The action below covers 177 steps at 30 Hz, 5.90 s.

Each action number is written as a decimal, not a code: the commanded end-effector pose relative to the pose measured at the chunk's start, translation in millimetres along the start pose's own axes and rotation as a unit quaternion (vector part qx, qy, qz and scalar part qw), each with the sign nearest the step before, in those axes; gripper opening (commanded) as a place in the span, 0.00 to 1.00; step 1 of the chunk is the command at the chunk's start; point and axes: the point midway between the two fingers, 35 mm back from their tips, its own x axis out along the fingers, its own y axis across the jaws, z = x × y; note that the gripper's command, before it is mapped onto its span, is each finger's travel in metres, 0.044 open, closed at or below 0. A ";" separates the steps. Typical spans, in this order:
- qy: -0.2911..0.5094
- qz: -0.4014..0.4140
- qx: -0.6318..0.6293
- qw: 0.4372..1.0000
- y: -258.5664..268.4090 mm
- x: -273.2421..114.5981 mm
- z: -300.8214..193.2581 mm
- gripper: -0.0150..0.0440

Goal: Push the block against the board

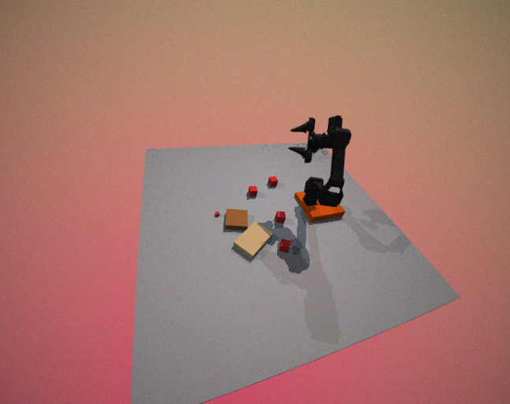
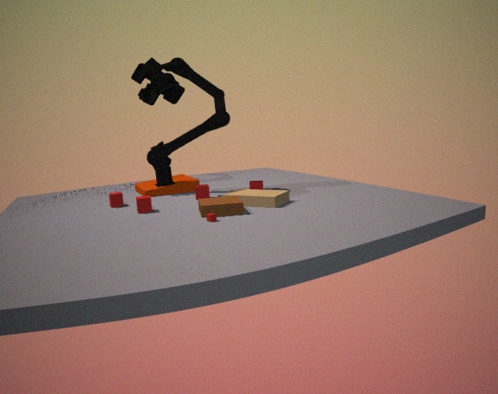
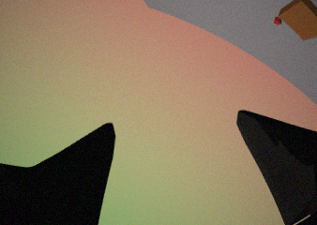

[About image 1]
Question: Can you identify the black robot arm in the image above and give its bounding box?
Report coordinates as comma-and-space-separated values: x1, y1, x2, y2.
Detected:
303, 116, 351, 207

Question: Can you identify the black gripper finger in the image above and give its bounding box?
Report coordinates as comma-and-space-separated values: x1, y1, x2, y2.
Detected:
289, 147, 306, 158
291, 122, 307, 133

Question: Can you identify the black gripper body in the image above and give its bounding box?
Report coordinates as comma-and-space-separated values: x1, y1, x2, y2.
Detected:
304, 117, 328, 163

